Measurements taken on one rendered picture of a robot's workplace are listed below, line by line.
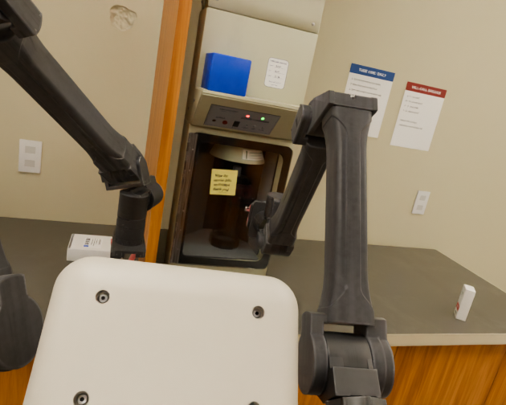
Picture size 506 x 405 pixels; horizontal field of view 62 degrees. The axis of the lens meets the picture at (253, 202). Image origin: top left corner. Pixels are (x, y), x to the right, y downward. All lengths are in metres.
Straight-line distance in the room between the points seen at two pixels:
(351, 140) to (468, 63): 1.57
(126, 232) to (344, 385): 0.53
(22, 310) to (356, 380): 0.38
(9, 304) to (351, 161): 0.45
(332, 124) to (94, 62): 1.11
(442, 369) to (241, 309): 1.28
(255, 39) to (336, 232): 0.76
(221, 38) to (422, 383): 1.22
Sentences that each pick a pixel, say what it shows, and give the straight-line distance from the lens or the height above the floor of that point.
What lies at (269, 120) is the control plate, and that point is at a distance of 1.16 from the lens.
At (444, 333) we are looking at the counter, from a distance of 1.46.
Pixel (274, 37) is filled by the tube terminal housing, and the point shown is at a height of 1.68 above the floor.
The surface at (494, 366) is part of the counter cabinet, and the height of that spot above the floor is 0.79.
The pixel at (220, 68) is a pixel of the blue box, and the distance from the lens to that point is 1.09.
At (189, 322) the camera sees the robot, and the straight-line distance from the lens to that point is 0.35.
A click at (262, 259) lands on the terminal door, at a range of 1.35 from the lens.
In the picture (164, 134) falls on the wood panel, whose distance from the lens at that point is 1.10.
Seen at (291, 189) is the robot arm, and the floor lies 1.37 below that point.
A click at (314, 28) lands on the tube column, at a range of 1.28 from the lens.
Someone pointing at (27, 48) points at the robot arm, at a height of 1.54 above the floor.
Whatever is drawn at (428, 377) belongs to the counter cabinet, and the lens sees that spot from 1.58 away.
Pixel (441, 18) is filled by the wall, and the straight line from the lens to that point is 2.05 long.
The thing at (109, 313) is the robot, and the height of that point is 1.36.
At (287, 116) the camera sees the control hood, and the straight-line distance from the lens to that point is 1.16.
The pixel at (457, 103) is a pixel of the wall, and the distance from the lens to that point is 2.15.
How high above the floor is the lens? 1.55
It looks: 16 degrees down
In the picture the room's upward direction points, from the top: 11 degrees clockwise
